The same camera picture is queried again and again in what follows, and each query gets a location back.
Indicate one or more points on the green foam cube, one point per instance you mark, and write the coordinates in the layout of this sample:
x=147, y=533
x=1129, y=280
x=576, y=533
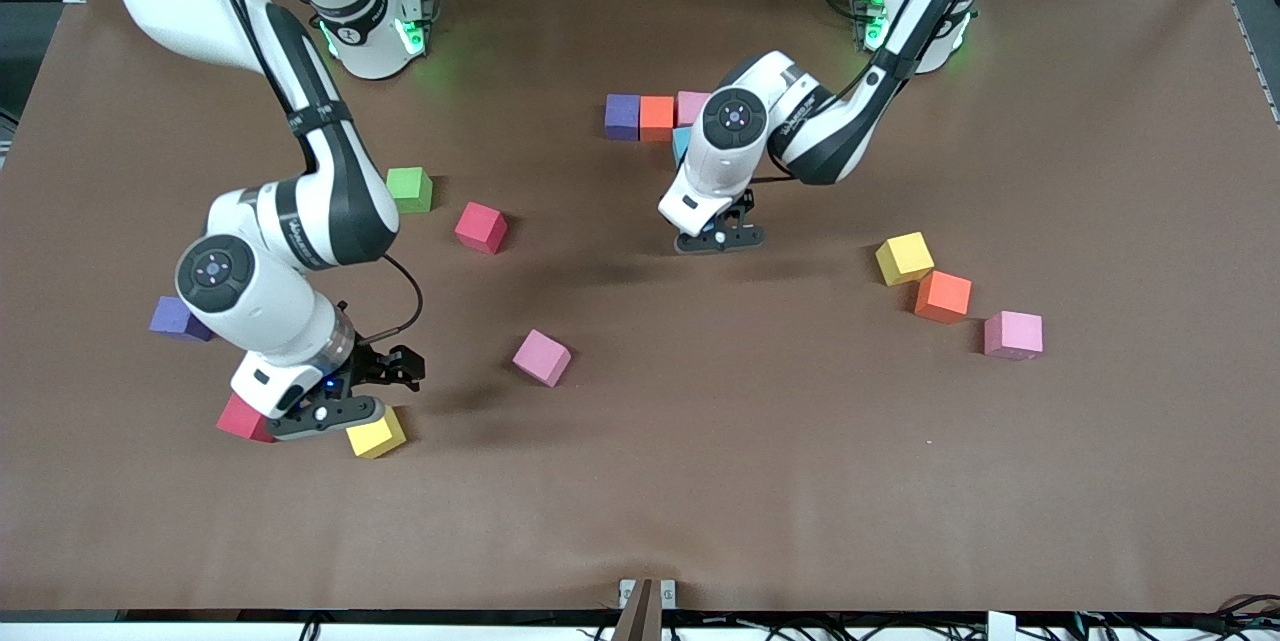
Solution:
x=412, y=189

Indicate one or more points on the light pink foam cube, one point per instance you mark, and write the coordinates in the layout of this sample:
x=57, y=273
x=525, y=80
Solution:
x=1012, y=334
x=690, y=106

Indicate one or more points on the purple foam cube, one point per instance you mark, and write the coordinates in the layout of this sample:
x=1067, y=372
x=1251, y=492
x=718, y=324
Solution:
x=622, y=116
x=168, y=319

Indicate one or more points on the orange foam cube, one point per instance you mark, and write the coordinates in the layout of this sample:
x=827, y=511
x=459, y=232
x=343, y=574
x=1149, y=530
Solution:
x=657, y=118
x=942, y=296

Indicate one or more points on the bright pink foam cube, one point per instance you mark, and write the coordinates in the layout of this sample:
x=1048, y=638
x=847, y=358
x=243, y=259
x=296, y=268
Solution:
x=541, y=357

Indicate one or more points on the yellow foam cube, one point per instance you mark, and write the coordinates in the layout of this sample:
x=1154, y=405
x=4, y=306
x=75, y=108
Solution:
x=378, y=436
x=904, y=258

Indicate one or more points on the red foam cube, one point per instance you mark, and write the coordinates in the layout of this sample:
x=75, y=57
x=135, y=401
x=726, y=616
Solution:
x=238, y=419
x=480, y=226

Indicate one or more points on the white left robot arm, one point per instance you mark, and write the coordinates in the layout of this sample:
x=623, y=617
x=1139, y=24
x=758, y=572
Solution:
x=905, y=46

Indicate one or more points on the metal bracket with brown post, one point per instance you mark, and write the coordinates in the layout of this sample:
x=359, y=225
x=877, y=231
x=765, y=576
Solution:
x=645, y=611

